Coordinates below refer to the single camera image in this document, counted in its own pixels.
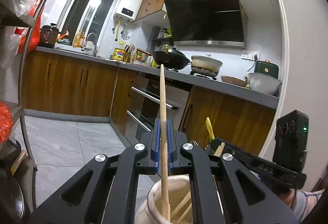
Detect black range hood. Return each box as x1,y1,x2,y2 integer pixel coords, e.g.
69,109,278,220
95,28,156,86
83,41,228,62
164,0,245,48

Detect white ceramic utensil holder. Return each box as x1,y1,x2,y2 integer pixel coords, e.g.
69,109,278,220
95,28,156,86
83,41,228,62
134,175,193,223

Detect gold fork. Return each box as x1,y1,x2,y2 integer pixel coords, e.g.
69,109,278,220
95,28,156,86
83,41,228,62
190,140,198,146

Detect rice cooker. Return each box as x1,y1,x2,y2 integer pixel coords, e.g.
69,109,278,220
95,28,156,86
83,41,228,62
38,23,59,48

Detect wooden base cabinets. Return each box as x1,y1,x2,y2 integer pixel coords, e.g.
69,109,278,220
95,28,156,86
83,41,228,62
22,48,278,155

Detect red plastic bag hanging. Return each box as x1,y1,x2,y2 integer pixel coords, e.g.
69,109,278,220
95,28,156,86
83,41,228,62
15,0,43,54

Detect person right hand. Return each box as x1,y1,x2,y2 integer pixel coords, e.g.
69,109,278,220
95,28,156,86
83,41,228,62
279,189,297,209

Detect wooden chopstick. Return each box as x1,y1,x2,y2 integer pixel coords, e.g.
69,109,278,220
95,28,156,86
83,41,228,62
214,142,225,157
177,201,192,223
171,191,191,219
159,64,170,222

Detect yellow plastic spoon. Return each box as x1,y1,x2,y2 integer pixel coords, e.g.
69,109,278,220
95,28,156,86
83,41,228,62
206,117,215,142

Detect white bowl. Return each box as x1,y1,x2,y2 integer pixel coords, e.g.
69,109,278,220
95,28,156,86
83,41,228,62
247,73,282,95

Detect red plastic bag lower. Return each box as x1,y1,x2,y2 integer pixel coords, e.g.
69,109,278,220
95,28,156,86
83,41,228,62
0,102,13,144

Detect white ceramic pot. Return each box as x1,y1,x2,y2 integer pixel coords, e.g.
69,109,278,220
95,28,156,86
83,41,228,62
191,55,223,78

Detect yellow oil bottle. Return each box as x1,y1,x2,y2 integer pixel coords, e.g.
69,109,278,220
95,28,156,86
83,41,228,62
112,48,125,61

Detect steel shelf rack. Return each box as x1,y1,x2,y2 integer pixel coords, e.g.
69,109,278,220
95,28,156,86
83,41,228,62
1,0,47,160

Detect kitchen faucet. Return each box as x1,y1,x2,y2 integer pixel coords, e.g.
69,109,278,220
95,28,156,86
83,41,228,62
81,32,98,57

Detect white water heater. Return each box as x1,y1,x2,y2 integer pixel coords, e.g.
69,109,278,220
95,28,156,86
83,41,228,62
115,0,143,21

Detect window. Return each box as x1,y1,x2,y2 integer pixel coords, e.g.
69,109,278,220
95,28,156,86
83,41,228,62
59,0,118,48

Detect black wok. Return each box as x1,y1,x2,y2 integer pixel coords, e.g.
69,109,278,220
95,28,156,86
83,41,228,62
153,44,191,70

